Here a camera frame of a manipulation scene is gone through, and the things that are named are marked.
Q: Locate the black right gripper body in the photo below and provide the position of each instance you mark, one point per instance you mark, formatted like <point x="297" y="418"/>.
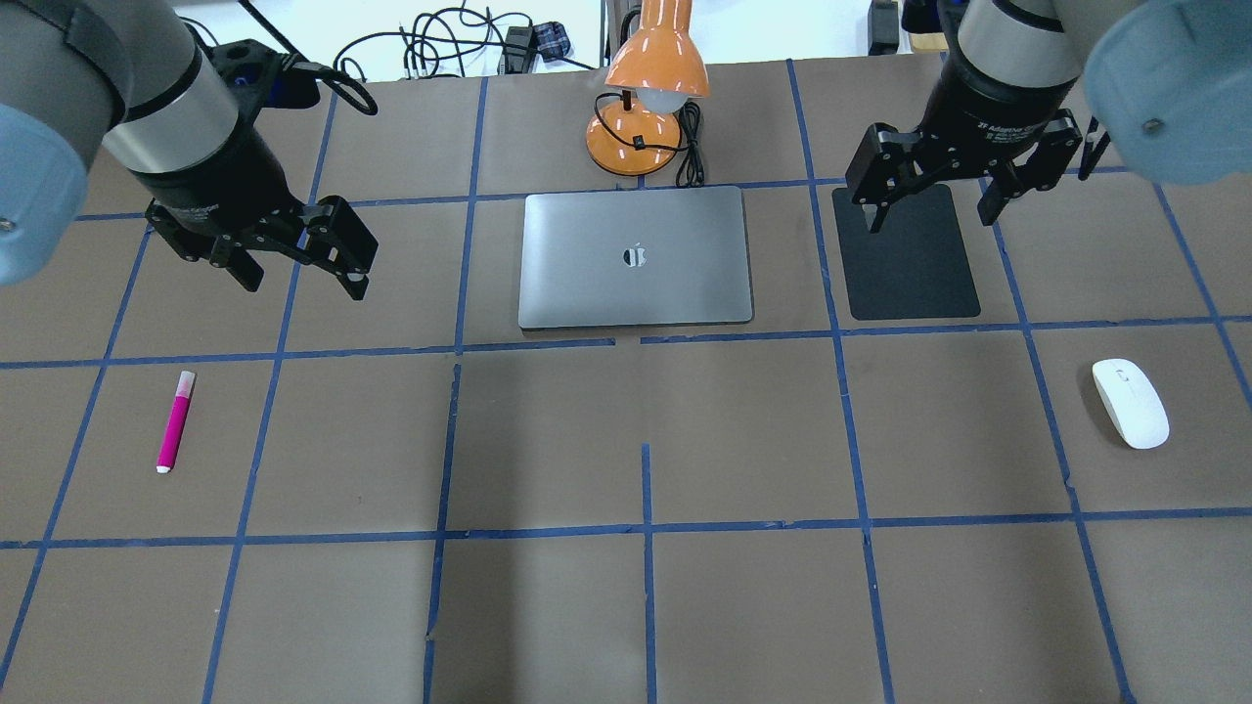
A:
<point x="986" y="110"/>

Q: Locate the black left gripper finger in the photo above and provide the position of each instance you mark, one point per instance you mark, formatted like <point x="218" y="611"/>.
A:
<point x="338" y="241"/>
<point x="228" y="253"/>

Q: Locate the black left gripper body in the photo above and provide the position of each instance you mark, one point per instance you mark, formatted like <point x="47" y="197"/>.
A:
<point x="213" y="182"/>

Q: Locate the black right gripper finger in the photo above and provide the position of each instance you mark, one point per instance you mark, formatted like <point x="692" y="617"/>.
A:
<point x="882" y="171"/>
<point x="1057" y="145"/>

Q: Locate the pink marker pen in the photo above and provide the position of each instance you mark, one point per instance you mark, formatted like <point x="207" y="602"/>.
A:
<point x="175" y="424"/>

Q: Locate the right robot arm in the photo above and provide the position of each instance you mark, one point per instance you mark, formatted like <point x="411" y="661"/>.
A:
<point x="1028" y="85"/>

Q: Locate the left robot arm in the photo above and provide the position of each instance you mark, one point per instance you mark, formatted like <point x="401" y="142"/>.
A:
<point x="132" y="78"/>

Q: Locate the black mousepad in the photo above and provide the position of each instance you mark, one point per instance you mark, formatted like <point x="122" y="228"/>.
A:
<point x="914" y="267"/>

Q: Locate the white computer mouse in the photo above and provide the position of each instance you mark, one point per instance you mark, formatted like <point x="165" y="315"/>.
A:
<point x="1132" y="403"/>

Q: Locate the silver closed laptop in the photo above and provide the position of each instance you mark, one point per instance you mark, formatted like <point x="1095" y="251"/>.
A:
<point x="649" y="257"/>

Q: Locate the orange desk lamp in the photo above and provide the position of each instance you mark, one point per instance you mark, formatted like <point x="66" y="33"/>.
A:
<point x="648" y="116"/>

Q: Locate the black power adapter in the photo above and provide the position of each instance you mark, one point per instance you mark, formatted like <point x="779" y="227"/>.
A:
<point x="519" y="49"/>

